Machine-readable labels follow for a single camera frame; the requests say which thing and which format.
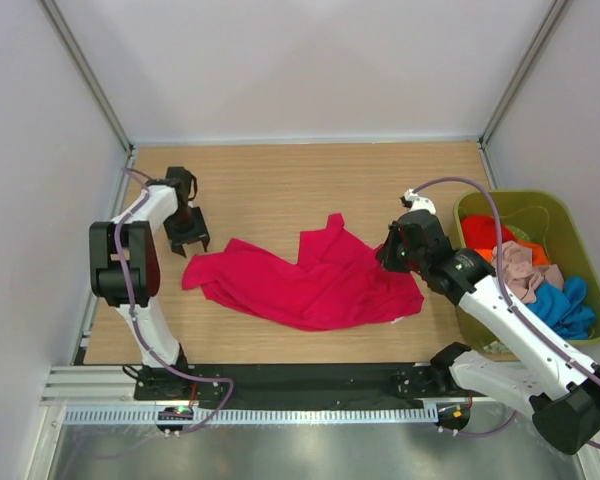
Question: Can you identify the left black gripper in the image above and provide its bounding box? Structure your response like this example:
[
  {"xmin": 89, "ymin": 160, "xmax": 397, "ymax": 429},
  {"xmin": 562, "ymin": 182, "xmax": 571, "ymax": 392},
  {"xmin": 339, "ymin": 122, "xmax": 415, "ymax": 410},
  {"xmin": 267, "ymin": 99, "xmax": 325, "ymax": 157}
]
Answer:
[{"xmin": 164, "ymin": 207, "xmax": 209, "ymax": 257}]

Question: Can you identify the magenta red t shirt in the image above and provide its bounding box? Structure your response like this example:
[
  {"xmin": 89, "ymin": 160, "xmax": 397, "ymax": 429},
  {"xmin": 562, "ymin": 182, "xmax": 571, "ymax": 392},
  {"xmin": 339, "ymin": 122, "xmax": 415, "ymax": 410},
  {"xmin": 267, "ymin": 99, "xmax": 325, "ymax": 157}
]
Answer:
[{"xmin": 181, "ymin": 213, "xmax": 424, "ymax": 331}]

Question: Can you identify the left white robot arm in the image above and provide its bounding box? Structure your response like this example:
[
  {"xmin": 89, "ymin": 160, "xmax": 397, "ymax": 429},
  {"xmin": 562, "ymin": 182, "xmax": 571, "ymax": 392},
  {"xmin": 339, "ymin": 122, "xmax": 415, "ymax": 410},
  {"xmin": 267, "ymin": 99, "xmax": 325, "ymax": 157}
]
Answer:
[{"xmin": 89, "ymin": 172, "xmax": 211, "ymax": 400}]

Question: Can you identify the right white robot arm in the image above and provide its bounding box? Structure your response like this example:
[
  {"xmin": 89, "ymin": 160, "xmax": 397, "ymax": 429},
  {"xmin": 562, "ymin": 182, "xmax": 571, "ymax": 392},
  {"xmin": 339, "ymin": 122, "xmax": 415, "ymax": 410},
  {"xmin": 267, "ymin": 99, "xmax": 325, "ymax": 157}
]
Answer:
[{"xmin": 376, "ymin": 210, "xmax": 600, "ymax": 455}]

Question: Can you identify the red t shirt in bin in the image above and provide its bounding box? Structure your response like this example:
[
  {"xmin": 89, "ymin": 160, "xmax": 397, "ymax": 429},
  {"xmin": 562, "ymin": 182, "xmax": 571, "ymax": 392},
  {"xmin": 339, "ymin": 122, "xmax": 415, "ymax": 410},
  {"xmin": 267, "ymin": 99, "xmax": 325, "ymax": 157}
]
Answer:
[{"xmin": 461, "ymin": 215, "xmax": 515, "ymax": 250}]

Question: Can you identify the beige pink t shirt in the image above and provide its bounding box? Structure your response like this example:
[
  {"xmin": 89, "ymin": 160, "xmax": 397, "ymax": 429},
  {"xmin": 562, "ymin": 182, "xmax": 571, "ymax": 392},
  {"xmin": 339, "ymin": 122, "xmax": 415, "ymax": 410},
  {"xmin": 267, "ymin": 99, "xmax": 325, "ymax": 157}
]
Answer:
[{"xmin": 491, "ymin": 241, "xmax": 565, "ymax": 304}]

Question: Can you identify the olive green plastic bin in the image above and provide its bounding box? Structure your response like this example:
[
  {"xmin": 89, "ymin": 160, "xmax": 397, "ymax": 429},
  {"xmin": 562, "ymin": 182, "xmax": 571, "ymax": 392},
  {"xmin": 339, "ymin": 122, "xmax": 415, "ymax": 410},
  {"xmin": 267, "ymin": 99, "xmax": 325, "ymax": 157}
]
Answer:
[{"xmin": 448, "ymin": 190, "xmax": 600, "ymax": 353}]

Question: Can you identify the orange t shirt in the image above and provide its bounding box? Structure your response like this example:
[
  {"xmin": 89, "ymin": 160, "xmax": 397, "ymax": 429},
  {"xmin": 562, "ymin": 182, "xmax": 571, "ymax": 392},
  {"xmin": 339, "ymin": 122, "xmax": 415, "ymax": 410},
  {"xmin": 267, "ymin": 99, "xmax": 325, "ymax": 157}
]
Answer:
[{"xmin": 476, "ymin": 241, "xmax": 550, "ymax": 266}]

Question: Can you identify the blue t shirt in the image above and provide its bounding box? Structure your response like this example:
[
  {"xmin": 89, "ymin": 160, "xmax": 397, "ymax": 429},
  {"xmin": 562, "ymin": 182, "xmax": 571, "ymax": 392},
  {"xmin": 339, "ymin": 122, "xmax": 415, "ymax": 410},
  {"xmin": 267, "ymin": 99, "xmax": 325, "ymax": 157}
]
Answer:
[{"xmin": 527, "ymin": 276, "xmax": 596, "ymax": 340}]

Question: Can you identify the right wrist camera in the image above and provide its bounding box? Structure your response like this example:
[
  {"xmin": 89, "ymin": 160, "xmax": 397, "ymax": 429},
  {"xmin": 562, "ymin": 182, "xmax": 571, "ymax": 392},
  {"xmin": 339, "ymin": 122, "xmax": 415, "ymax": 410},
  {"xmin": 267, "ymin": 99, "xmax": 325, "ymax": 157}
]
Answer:
[{"xmin": 400, "ymin": 189, "xmax": 437, "ymax": 215}]

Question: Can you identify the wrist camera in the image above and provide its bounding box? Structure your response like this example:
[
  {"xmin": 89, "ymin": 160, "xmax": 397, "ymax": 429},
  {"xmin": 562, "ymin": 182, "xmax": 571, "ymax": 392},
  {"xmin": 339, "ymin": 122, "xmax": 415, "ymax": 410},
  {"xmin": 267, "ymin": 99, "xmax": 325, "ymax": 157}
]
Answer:
[
  {"xmin": 400, "ymin": 189, "xmax": 437, "ymax": 215},
  {"xmin": 166, "ymin": 166, "xmax": 198, "ymax": 202}
]

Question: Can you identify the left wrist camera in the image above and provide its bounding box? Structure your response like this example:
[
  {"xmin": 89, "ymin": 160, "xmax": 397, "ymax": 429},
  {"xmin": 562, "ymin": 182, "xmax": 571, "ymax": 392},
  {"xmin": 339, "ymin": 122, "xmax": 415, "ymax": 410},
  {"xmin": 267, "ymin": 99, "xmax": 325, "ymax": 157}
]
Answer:
[{"xmin": 166, "ymin": 166, "xmax": 198, "ymax": 202}]

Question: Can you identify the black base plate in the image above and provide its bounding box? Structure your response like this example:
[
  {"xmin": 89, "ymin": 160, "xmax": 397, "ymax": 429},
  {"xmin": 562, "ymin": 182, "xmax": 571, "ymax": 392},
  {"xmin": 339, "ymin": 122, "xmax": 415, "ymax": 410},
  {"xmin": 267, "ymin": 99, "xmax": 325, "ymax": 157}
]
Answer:
[{"xmin": 122, "ymin": 362, "xmax": 469, "ymax": 409}]

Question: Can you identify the aluminium frame rail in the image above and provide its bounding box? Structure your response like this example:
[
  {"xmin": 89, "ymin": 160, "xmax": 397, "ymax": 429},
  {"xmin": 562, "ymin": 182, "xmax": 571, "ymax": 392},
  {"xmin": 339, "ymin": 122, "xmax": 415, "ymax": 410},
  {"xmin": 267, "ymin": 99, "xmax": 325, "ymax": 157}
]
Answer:
[{"xmin": 39, "ymin": 360, "xmax": 590, "ymax": 407}]

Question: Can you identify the white slotted cable duct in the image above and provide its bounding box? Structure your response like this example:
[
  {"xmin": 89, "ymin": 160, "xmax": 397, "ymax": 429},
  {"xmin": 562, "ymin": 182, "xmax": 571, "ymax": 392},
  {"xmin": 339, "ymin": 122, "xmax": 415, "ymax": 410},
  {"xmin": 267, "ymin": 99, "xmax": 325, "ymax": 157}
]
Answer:
[{"xmin": 63, "ymin": 404, "xmax": 438, "ymax": 426}]

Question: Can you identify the left aluminium corner post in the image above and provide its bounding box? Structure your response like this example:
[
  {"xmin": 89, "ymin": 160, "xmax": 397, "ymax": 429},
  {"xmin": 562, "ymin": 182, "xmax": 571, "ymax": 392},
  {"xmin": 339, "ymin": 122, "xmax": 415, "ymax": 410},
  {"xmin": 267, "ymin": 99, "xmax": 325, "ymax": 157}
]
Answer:
[{"xmin": 38, "ymin": 0, "xmax": 136, "ymax": 157}]

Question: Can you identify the aluminium corner post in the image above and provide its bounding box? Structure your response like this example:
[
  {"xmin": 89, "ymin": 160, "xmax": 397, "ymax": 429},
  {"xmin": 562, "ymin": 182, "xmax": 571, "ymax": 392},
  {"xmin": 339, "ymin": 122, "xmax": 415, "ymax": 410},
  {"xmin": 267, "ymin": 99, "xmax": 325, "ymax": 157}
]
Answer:
[
  {"xmin": 477, "ymin": 0, "xmax": 574, "ymax": 151},
  {"xmin": 38, "ymin": 0, "xmax": 136, "ymax": 157}
]

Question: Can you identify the right aluminium corner post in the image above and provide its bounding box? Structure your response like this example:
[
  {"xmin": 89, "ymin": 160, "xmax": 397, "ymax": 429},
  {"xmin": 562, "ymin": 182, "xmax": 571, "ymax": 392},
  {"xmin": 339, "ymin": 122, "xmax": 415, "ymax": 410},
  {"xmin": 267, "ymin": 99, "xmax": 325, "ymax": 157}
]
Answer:
[{"xmin": 477, "ymin": 0, "xmax": 574, "ymax": 151}]

